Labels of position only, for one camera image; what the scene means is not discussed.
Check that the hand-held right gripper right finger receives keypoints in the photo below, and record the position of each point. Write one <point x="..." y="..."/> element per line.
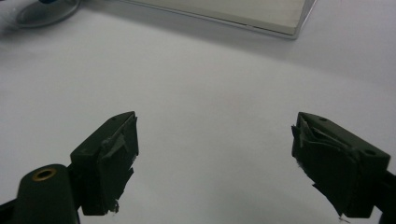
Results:
<point x="339" y="168"/>

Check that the flat white box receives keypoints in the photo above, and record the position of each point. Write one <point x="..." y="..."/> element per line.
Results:
<point x="249" y="14"/>

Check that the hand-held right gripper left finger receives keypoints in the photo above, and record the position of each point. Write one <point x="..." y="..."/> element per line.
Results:
<point x="102" y="168"/>

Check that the round grey base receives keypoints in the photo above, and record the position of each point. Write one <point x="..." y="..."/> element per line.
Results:
<point x="46" y="11"/>

